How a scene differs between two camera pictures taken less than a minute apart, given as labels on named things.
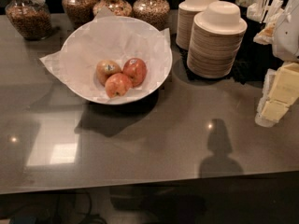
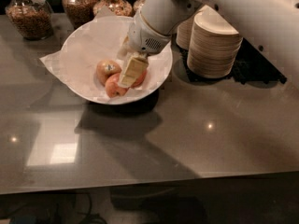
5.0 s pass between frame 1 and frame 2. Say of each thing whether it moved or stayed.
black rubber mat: stayed
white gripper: moved
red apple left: stayed
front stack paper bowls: stayed
